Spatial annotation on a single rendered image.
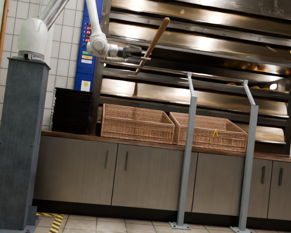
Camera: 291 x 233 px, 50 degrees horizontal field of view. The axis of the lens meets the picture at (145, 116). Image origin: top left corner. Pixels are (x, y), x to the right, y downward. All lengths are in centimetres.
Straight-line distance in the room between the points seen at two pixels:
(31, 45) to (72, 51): 93
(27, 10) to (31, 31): 102
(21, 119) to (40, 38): 50
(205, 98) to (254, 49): 68
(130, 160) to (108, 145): 19
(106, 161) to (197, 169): 69
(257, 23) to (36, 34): 212
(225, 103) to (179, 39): 73
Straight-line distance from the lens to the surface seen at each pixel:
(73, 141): 230
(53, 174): 234
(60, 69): 289
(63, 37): 295
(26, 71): 198
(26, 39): 204
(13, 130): 198
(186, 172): 233
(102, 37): 205
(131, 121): 234
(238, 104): 309
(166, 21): 148
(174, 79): 292
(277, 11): 345
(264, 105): 322
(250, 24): 327
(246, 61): 303
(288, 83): 339
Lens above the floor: 69
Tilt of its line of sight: 2 degrees up
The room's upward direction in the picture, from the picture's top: 7 degrees clockwise
